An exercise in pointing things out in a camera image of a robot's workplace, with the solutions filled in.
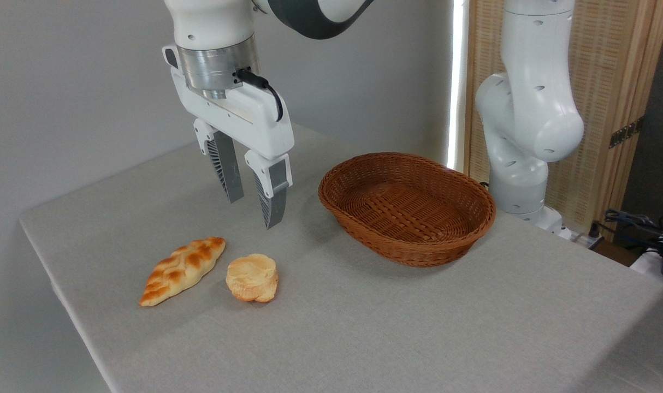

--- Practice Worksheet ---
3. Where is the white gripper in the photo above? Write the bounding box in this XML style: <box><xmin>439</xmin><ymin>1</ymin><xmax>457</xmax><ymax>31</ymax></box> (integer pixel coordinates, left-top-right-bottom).
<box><xmin>163</xmin><ymin>44</ymin><xmax>295</xmax><ymax>230</ymax></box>

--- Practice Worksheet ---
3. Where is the round pale bread roll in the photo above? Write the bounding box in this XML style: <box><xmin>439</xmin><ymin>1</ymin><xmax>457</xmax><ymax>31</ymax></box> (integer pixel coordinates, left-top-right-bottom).
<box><xmin>226</xmin><ymin>254</ymin><xmax>279</xmax><ymax>303</ymax></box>

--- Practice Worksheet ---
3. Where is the braided golden bread loaf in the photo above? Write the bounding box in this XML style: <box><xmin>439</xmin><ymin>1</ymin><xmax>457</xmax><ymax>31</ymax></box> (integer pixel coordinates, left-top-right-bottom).
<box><xmin>139</xmin><ymin>237</ymin><xmax>227</xmax><ymax>307</ymax></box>

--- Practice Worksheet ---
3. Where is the brown oval wicker basket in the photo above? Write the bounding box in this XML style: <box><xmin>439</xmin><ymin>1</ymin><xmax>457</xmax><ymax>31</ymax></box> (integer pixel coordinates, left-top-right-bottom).
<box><xmin>318</xmin><ymin>152</ymin><xmax>496</xmax><ymax>267</ymax></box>

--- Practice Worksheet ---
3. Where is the grey tablecloth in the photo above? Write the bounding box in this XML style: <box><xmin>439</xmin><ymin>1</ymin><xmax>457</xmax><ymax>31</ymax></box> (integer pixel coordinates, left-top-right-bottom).
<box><xmin>19</xmin><ymin>124</ymin><xmax>663</xmax><ymax>393</ymax></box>

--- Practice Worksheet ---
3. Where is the black power plug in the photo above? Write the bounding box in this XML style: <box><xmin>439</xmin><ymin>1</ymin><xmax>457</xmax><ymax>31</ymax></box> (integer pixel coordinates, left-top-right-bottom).
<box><xmin>587</xmin><ymin>221</ymin><xmax>606</xmax><ymax>251</ymax></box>

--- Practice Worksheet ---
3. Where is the dark metal screen hinge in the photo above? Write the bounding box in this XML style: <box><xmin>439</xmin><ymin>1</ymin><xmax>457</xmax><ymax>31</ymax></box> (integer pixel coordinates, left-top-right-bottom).
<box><xmin>609</xmin><ymin>117</ymin><xmax>645</xmax><ymax>149</ymax></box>

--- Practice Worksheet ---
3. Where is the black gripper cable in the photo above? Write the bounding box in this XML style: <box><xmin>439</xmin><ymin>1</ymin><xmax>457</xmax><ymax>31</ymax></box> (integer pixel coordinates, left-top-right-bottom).
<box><xmin>235</xmin><ymin>68</ymin><xmax>285</xmax><ymax>122</ymax></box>

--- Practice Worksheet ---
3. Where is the dark blue cable bundle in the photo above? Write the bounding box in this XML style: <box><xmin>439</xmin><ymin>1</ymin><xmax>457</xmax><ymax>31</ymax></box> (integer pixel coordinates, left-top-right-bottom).
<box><xmin>603</xmin><ymin>209</ymin><xmax>663</xmax><ymax>257</ymax></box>

